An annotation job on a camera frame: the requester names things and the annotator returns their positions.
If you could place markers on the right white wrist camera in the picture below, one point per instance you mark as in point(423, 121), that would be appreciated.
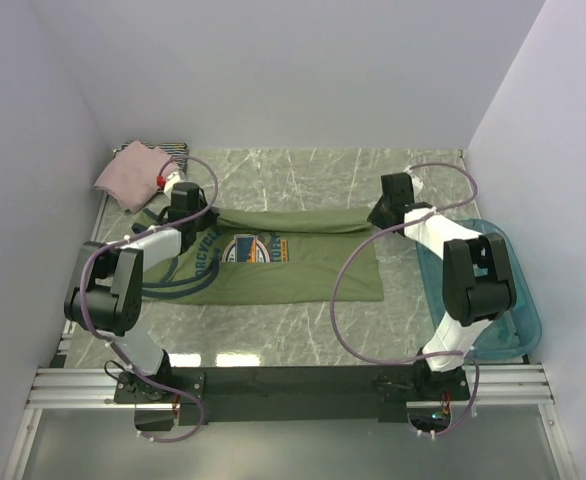
point(416, 181)

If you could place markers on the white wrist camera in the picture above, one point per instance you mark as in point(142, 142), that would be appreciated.
point(167, 183)
point(416, 181)

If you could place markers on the teal plastic basket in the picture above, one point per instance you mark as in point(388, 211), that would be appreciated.
point(516, 333)

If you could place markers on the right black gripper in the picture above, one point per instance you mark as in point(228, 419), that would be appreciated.
point(374, 216)

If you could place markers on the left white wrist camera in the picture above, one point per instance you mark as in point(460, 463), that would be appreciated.
point(167, 183)

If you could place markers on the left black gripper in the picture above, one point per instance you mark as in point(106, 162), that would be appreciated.
point(211, 216)

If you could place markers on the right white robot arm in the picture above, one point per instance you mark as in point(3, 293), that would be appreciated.
point(477, 279)

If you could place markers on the folded pink tank top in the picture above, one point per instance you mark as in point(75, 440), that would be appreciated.
point(131, 176)

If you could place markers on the folded striped tank top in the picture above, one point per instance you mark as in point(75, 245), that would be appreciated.
point(173, 147)

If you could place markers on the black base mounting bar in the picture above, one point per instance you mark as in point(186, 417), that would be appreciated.
point(242, 394)

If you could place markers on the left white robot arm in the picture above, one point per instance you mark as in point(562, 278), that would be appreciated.
point(105, 292)

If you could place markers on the green graphic tank top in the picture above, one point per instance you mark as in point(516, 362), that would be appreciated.
point(269, 258)

